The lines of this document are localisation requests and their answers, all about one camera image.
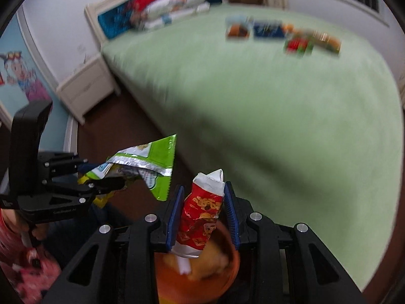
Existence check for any floral white pillow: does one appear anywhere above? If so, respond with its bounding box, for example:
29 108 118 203
141 0 209 20
144 3 211 30

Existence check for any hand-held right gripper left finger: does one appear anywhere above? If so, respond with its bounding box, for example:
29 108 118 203
41 185 185 304

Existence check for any red and green snack packet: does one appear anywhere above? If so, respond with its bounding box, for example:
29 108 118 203
285 36 314 54

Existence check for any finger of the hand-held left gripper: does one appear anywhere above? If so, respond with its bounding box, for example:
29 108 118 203
41 177 126 210
39 152 90 178

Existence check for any red snack wrapper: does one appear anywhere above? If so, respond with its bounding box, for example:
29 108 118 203
172 168 226 274

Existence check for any green snack wrapper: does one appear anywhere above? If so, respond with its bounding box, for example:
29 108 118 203
77 134 177 209

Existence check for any cartoon wall poster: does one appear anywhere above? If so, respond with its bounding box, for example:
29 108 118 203
0 14 70 153

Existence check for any cream nightstand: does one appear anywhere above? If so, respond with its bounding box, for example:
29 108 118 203
57 54 121 125

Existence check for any brown snack packet on bed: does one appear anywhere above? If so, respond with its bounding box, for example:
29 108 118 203
304 30 342 53

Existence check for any cream bed headboard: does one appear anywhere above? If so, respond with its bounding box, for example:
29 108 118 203
85 0 222 51

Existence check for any green bed blanket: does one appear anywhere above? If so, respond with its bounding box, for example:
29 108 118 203
101 5 405 292

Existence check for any person's left hand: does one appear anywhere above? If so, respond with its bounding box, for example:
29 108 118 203
31 222 52 242

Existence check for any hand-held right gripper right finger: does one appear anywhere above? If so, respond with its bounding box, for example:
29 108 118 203
223 181 364 304

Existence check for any blue snack packet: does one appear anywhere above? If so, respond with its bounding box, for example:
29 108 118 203
253 21 284 39

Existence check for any orange snack packet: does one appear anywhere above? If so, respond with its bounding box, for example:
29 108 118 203
226 17 252 39

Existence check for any orange round bin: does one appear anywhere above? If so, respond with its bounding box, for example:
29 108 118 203
154 218 241 304

